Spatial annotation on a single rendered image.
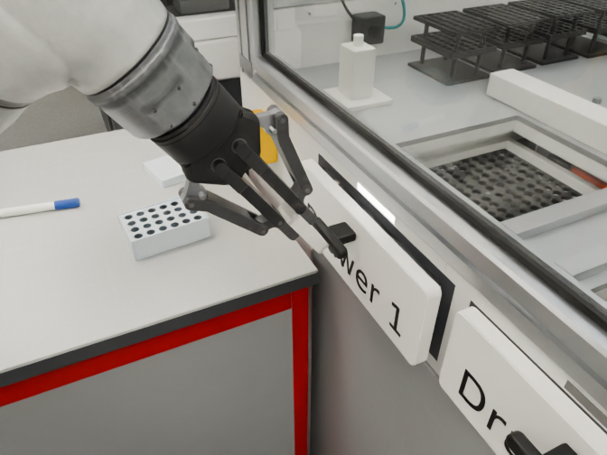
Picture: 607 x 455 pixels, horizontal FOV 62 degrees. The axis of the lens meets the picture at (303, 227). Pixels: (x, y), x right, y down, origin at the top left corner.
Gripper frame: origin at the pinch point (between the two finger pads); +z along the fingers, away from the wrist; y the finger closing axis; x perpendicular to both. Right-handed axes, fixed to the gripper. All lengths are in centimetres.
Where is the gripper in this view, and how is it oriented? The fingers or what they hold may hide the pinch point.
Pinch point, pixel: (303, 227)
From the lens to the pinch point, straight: 55.7
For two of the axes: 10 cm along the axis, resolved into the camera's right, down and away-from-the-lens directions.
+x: -4.3, -5.4, 7.3
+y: 7.4, -6.7, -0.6
